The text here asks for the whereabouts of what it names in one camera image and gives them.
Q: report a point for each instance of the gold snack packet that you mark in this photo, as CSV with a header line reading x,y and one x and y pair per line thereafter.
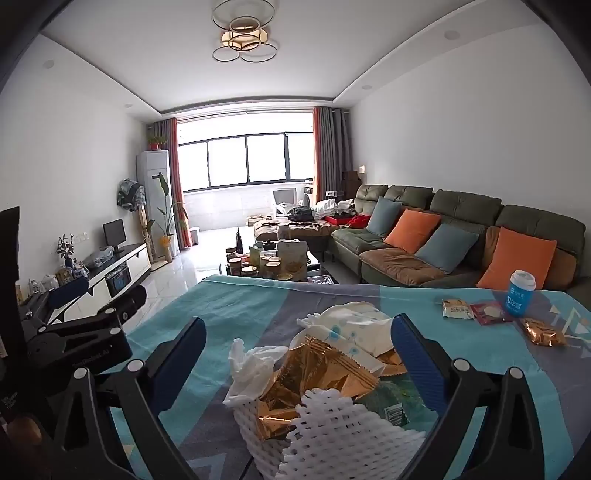
x,y
542,332

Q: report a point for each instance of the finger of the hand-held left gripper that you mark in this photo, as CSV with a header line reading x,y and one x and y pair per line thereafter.
x,y
69,290
131,300

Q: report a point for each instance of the green brown sofa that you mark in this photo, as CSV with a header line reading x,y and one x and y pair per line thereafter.
x,y
392,267

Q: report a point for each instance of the gold foil wrapper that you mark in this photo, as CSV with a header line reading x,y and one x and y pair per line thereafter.
x,y
332,364
277,394

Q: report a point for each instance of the white standing air conditioner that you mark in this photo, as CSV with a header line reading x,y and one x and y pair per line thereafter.
x,y
150,184

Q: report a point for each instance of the large window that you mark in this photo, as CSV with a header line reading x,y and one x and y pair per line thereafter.
x,y
249,159

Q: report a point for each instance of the tall leafy plant yellow pot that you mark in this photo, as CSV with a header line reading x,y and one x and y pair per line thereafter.
x,y
167,240

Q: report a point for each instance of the white paper cup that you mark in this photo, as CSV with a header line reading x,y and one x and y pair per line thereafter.
x,y
351,327

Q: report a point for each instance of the black monitor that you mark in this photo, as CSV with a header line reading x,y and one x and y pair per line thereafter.
x,y
114,233

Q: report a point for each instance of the foil tray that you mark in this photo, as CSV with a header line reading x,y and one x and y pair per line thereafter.
x,y
318,278

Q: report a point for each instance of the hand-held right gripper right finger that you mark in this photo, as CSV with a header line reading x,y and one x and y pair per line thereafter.
x,y
415,364

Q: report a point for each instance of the beige paper bag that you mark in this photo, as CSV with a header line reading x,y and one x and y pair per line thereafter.
x,y
292,256

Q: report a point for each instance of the red small packet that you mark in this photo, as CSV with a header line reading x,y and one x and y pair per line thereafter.
x,y
491,313

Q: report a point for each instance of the black clothes pile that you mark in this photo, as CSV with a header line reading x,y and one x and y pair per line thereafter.
x,y
300,213

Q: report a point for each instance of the red cloth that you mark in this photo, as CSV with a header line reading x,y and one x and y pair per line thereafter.
x,y
358,221

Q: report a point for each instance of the green clear snack wrapper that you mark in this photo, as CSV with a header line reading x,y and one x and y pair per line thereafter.
x,y
390,406

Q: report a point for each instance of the white tissue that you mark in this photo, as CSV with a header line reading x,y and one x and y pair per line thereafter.
x,y
251,364

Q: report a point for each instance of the dark coffee table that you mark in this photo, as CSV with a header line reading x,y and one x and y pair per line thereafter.
x,y
318,265

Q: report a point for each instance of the orange wrapper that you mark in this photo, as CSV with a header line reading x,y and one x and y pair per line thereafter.
x,y
395,369

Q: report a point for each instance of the group of jars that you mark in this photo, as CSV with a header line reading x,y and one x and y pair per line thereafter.
x,y
258,266

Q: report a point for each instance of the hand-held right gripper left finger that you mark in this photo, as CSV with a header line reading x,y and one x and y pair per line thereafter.
x,y
180,355

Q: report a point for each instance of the blue cup white lid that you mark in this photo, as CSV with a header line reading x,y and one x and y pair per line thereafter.
x,y
521,295

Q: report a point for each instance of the black white TV cabinet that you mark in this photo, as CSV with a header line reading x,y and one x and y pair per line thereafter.
x,y
122,270

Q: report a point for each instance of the blue-grey cushion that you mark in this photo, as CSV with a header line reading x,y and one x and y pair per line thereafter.
x,y
445,247
383,217

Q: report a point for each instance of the beige small packet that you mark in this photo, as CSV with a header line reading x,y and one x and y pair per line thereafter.
x,y
457,309

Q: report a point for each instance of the white foam net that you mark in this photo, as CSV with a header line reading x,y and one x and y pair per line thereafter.
x,y
258,438
332,415

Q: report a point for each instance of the clear plastic bag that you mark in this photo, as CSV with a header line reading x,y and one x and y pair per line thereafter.
x,y
101,257

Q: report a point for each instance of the small grey bin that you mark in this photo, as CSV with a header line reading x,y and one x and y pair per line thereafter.
x,y
196,235

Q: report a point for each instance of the orange cushion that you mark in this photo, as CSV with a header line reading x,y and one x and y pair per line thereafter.
x,y
411,230
517,258

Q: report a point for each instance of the white chair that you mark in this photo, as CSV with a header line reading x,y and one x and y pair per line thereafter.
x,y
284,198

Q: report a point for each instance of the grey orange curtain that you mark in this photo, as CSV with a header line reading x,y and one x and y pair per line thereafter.
x,y
328,152
174,180

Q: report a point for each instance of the blue vase with branches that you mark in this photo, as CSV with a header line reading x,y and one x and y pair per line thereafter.
x,y
65,249

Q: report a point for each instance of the cloth-covered standing fan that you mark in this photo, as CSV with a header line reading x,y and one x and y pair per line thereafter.
x,y
131,194

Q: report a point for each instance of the brown ottoman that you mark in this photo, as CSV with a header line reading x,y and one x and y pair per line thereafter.
x,y
295,233

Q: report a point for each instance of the small potted plant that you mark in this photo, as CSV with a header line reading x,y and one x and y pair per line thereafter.
x,y
157,141

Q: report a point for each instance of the brown cabinet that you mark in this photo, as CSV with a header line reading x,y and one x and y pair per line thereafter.
x,y
352,184

